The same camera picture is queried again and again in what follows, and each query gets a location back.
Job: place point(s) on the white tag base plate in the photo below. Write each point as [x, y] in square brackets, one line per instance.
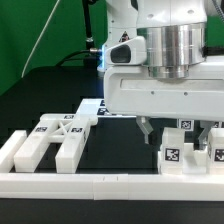
[97, 107]

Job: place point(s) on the white chair nut cube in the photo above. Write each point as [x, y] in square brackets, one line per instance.
[217, 125]
[187, 125]

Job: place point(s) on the white chair seat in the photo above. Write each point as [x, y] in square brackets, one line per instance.
[194, 161]

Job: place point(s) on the white left fence bar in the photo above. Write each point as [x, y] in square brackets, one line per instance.
[8, 150]

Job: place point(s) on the white chair back frame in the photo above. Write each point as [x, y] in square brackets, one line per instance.
[71, 131]

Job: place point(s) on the black camera pole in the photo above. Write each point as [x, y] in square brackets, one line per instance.
[89, 37]

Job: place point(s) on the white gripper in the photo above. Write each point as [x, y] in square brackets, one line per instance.
[130, 90]

